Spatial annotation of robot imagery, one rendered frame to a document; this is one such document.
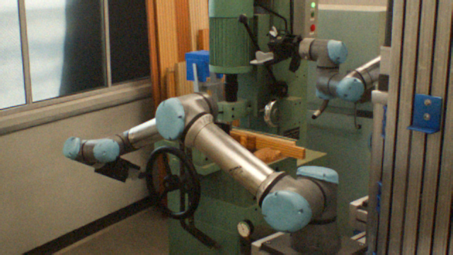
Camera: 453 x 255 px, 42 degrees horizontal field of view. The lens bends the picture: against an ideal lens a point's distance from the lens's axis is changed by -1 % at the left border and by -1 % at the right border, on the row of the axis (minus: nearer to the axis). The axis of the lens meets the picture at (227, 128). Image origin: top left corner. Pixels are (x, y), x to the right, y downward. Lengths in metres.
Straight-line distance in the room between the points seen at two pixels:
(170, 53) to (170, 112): 2.21
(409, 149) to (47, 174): 2.30
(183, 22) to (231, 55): 1.74
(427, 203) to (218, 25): 1.10
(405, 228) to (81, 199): 2.38
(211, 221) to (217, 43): 0.71
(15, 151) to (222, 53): 1.42
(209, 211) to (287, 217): 0.92
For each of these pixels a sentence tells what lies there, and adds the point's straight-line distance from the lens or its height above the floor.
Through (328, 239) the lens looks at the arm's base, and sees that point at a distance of 1.70.
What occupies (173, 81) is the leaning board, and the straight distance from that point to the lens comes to 3.76.
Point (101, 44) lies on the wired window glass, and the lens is 3.74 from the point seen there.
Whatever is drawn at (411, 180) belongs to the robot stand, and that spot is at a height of 1.04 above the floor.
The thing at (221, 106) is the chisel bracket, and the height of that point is 1.06.
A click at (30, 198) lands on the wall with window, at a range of 3.43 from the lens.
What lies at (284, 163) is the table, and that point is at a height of 0.88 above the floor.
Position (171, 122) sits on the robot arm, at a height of 1.17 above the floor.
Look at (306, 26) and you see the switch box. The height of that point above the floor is 1.37.
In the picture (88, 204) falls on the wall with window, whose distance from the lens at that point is 3.75.
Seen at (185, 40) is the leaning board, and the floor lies 1.14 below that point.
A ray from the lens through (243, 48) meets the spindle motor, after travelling 2.33.
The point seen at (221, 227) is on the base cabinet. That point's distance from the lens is 2.40.
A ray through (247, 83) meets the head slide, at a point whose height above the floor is 1.13.
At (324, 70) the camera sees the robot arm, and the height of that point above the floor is 1.27.
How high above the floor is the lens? 1.57
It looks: 14 degrees down
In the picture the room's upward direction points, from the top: straight up
